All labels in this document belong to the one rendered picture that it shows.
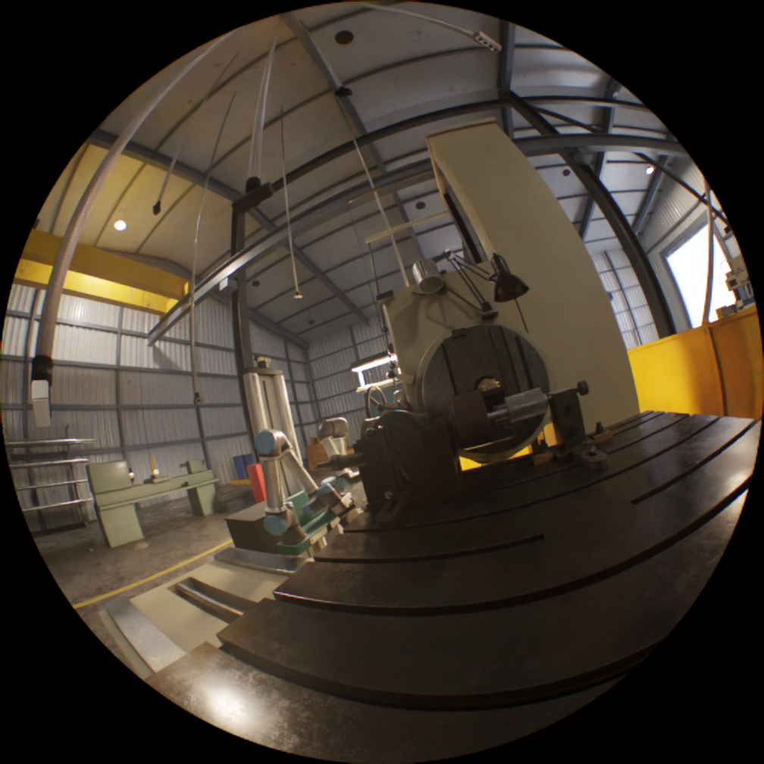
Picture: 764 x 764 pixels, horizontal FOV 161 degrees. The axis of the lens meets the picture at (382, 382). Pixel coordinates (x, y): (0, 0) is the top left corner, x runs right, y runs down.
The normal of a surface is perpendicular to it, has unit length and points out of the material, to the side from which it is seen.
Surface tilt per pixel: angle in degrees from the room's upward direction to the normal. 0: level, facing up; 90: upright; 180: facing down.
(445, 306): 90
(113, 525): 90
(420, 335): 90
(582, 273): 90
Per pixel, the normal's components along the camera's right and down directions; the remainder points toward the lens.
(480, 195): -0.32, -0.04
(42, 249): 0.92, -0.27
